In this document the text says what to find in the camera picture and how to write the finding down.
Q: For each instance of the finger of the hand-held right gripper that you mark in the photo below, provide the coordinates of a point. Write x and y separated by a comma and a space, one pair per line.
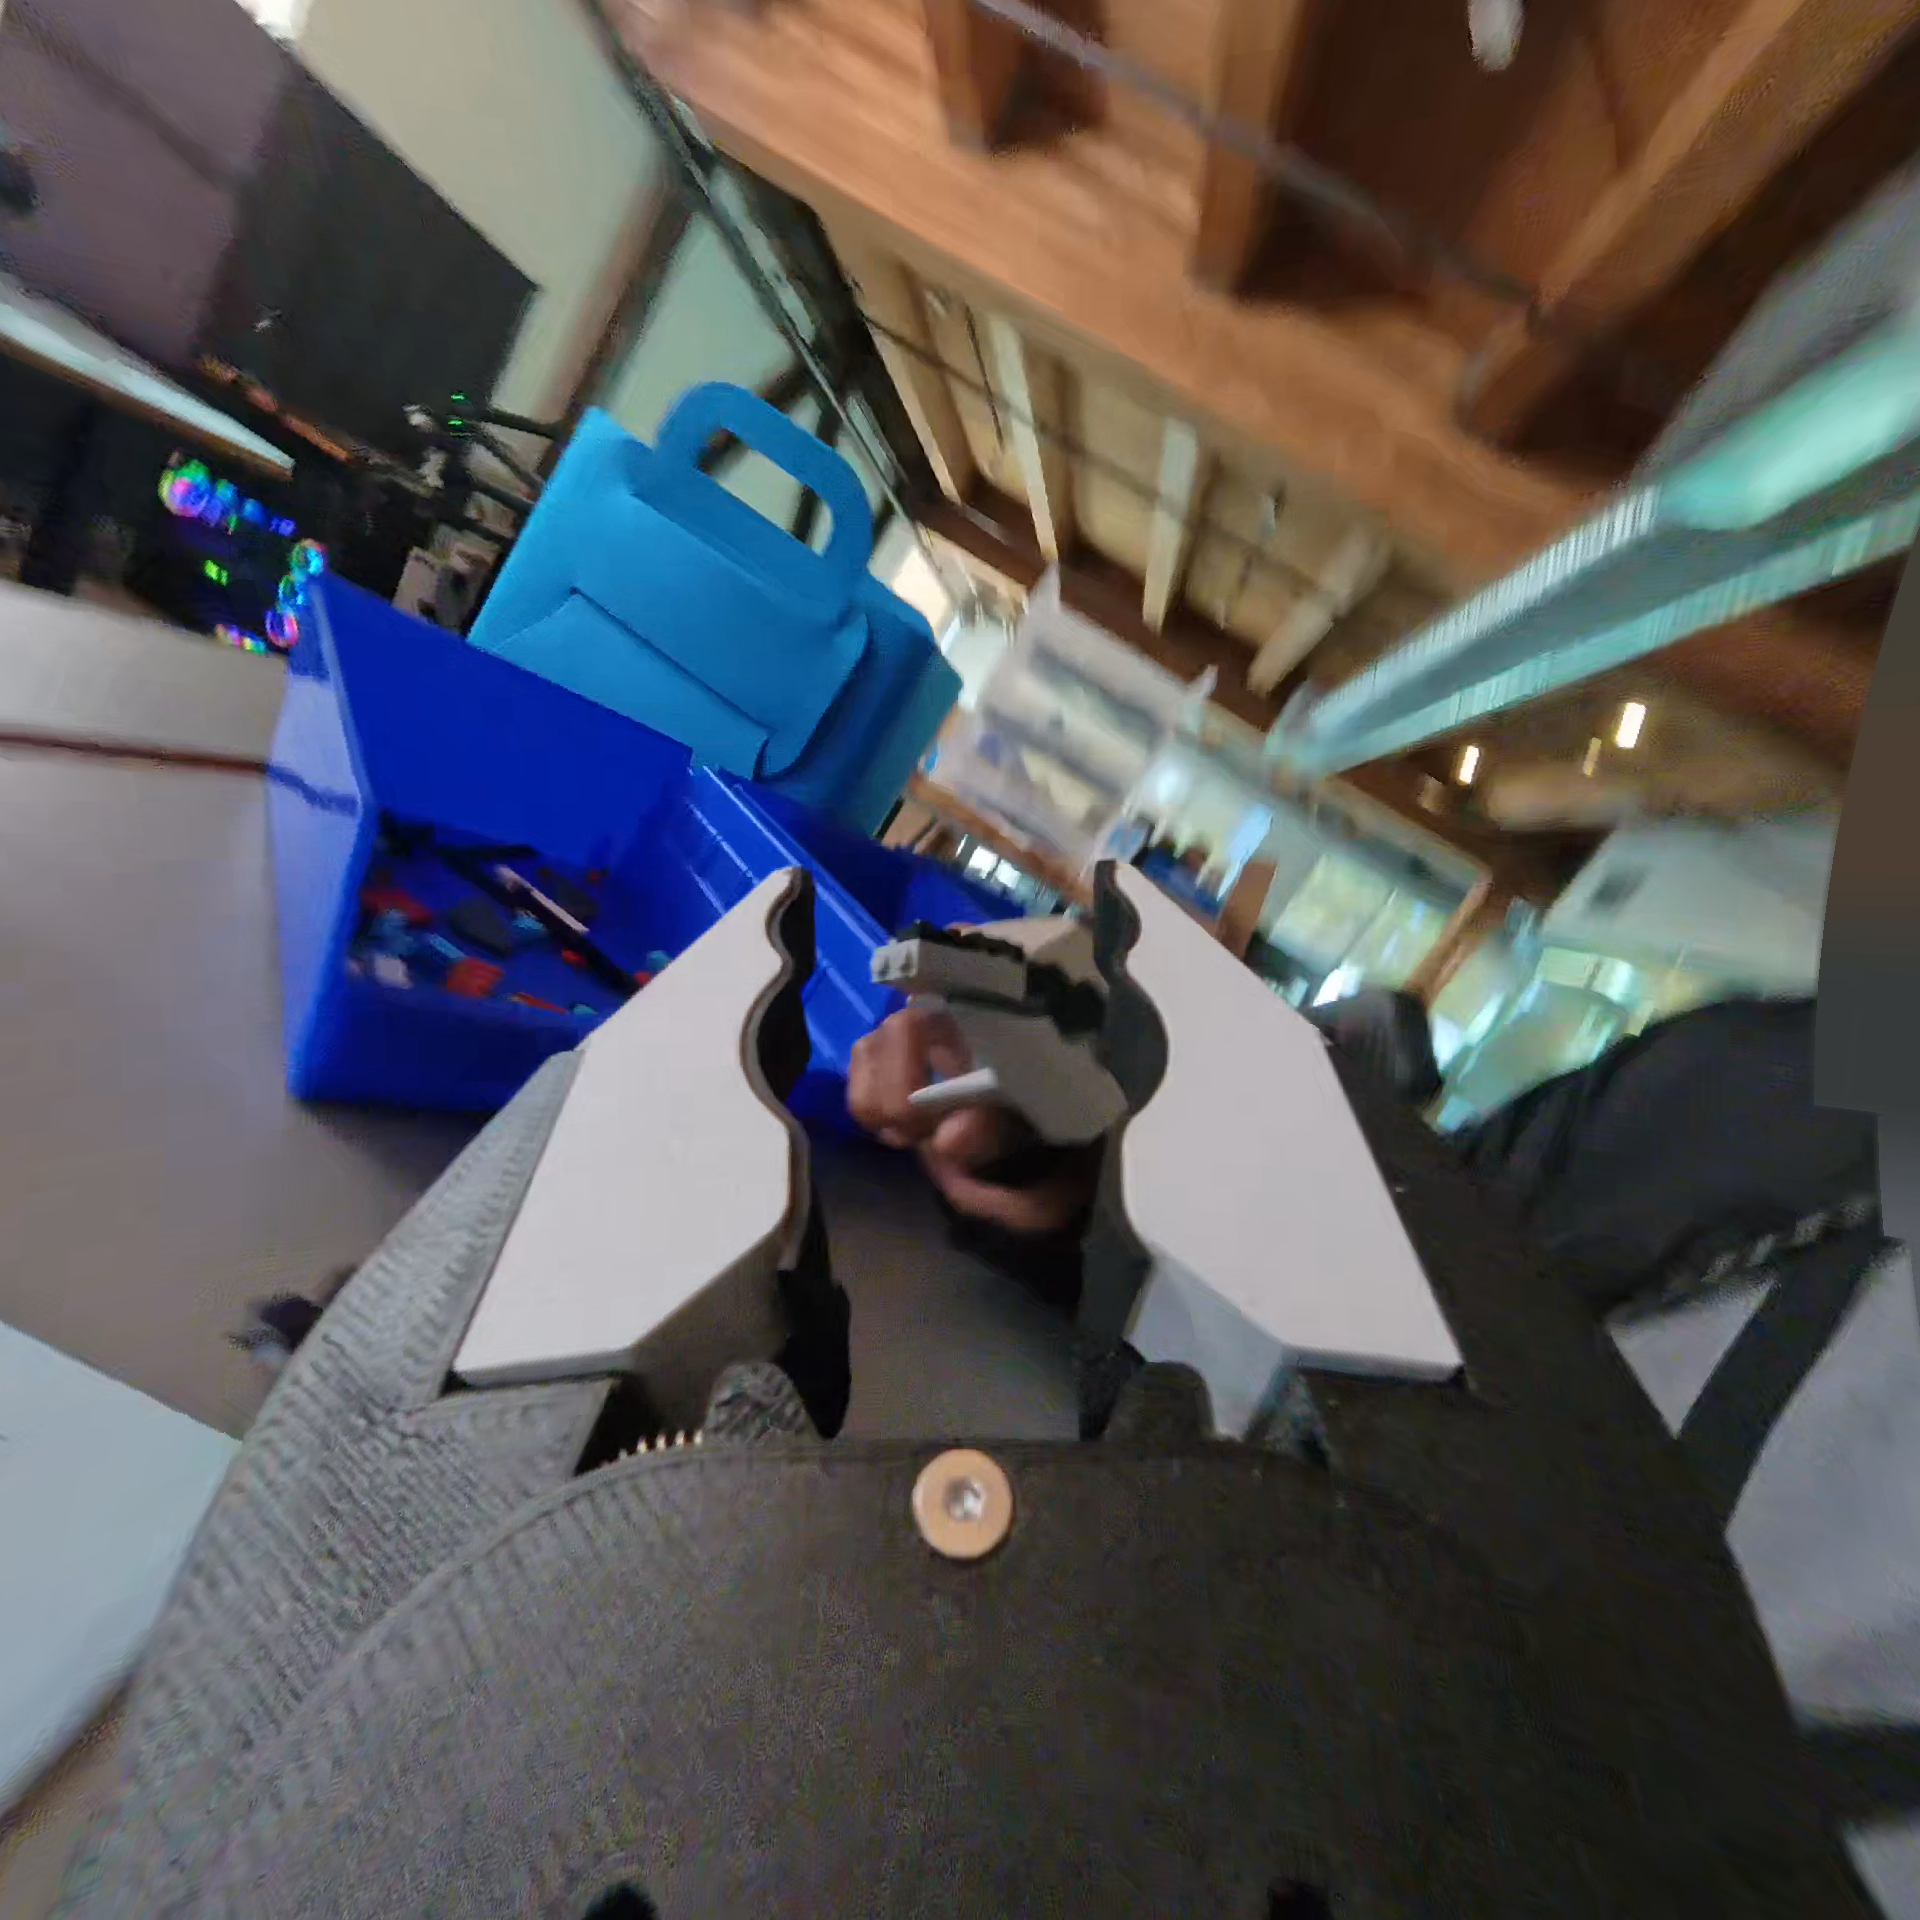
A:
1051, 1081
990, 960

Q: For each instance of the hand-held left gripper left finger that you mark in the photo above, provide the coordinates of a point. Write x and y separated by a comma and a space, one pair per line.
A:
644, 1171

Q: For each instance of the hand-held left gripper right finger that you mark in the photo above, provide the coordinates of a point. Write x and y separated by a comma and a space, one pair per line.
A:
1260, 1171

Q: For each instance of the instruction booklet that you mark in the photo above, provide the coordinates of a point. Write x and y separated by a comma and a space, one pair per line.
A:
91, 1531

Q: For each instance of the person's right hand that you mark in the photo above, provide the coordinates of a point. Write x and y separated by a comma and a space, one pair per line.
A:
882, 1071

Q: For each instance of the empty blue plastic bin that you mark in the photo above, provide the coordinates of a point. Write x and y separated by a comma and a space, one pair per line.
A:
900, 884

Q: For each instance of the pile of toy bricks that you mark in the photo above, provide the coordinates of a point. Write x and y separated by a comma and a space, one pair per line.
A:
481, 939

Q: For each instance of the blue felt bag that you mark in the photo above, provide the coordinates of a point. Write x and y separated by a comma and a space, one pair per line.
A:
705, 630

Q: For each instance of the blue plastic bin with bricks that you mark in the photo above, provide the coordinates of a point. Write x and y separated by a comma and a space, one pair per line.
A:
435, 721

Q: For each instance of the red tape strip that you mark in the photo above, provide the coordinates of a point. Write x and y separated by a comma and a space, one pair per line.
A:
134, 747

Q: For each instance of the computer with coloured lights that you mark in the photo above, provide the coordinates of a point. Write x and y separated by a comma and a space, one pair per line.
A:
225, 511

